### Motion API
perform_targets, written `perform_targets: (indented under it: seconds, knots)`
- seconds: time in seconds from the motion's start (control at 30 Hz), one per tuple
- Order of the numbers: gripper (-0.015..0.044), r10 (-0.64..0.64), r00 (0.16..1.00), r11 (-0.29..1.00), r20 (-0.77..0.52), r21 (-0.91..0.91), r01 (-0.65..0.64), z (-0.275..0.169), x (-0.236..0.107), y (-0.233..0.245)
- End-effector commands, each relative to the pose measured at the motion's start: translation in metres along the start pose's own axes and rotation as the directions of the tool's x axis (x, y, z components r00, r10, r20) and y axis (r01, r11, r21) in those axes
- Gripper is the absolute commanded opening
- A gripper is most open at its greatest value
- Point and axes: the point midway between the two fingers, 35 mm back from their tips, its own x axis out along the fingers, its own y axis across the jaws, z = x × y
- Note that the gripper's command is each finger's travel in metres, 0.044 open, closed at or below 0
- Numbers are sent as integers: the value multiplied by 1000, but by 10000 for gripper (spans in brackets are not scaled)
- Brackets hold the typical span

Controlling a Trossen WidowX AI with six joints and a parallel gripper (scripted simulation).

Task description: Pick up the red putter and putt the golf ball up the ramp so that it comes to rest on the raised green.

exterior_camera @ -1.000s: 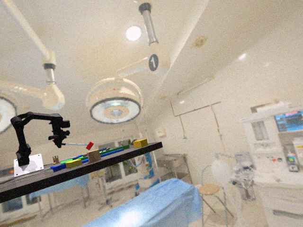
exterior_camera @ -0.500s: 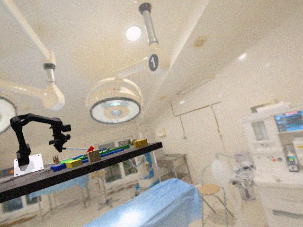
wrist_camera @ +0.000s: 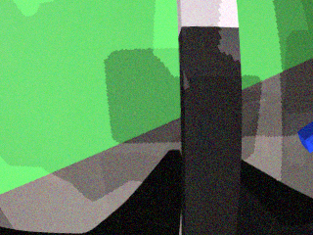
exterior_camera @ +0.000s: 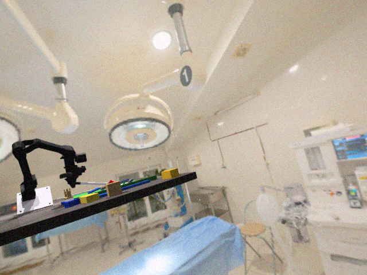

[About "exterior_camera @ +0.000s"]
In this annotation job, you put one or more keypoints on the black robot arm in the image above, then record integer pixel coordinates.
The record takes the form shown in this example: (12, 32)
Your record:
(30, 181)

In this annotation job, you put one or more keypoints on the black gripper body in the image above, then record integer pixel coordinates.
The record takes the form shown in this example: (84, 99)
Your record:
(69, 172)

